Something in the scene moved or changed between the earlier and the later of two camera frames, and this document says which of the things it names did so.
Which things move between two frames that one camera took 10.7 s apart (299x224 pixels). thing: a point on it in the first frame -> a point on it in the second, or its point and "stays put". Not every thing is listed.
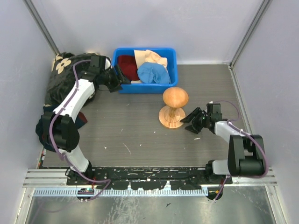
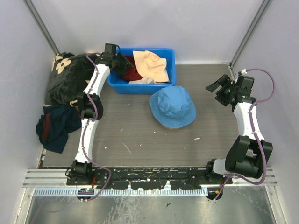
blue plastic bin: [169, 53] stays put
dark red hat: [128, 64] stays put
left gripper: [121, 78] -> [124, 64]
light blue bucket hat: [152, 73] -> [172, 106]
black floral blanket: [61, 76] stays put
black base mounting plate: [146, 178] stays put
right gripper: [197, 112] -> [224, 79]
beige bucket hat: [145, 56] stays put
